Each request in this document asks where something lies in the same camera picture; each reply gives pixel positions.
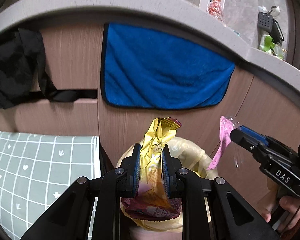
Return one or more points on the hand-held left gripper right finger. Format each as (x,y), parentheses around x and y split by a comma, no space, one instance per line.
(165,172)

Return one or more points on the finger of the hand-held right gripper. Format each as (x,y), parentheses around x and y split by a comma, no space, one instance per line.
(242,137)
(255,135)

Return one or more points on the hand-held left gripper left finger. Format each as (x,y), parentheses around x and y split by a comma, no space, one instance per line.
(137,170)

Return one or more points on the pink clear plastic wrapper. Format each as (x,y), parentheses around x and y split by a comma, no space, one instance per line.
(223,135)

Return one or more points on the yellow plastic bin liner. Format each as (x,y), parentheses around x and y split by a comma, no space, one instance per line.
(190,152)

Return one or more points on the gold and maroon snack packet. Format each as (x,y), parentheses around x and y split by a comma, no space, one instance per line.
(155,140)

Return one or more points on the white trash can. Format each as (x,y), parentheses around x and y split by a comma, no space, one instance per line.
(155,235)

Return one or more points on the person's right hand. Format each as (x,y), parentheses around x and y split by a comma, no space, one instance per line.
(290,205)

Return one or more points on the green plastic bag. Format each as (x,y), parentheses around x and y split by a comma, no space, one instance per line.
(266,42)

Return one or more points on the blue towel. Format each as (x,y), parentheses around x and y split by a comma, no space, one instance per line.
(165,75)

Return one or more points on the green grid table mat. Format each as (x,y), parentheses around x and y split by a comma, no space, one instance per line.
(40,175)

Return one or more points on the small light blue container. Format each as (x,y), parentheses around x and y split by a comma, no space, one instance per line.
(236,33)

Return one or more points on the black dish rack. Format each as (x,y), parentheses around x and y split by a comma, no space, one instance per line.
(277,31)

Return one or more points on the dark perforated utensil holder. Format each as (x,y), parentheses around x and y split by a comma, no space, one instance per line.
(265,21)

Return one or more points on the red-filled plastic bottle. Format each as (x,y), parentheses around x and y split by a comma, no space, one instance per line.
(215,10)

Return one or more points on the black cloth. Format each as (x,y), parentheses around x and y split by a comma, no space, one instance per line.
(12,75)

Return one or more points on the grey kitchen countertop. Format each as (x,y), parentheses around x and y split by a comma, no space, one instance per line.
(115,7)

